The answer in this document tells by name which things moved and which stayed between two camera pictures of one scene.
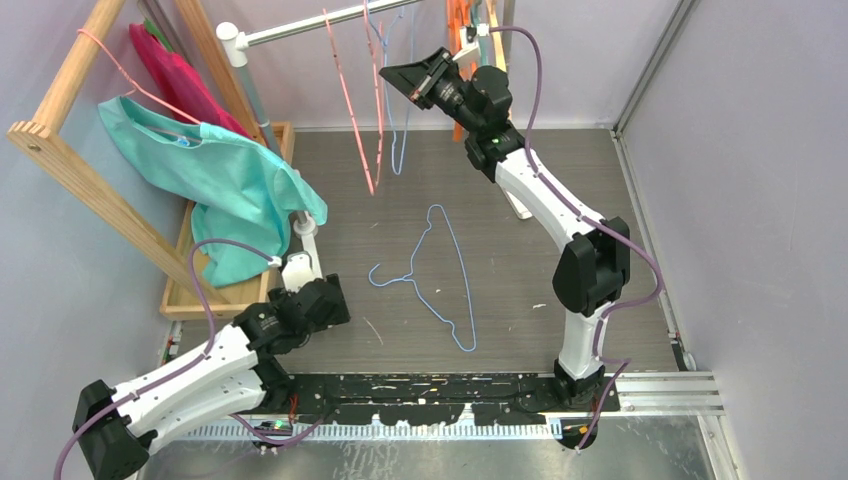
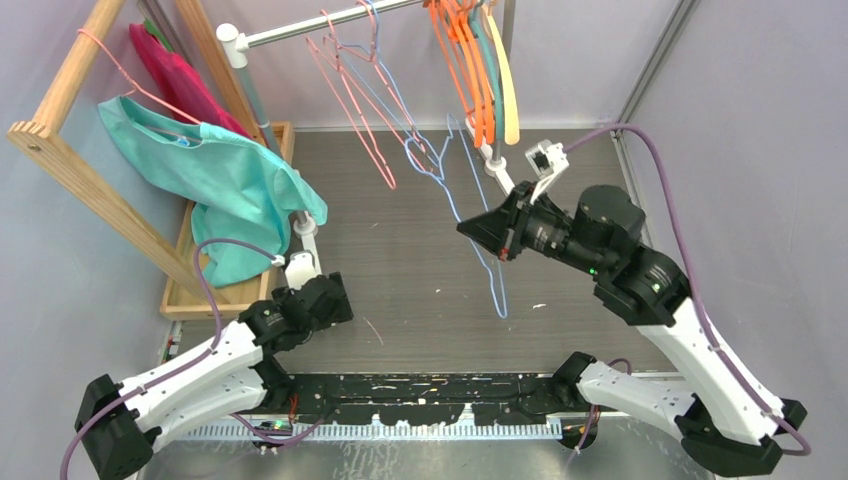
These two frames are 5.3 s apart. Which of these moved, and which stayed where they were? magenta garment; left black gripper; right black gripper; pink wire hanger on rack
Moved: right black gripper
Stayed: pink wire hanger on rack; left black gripper; magenta garment
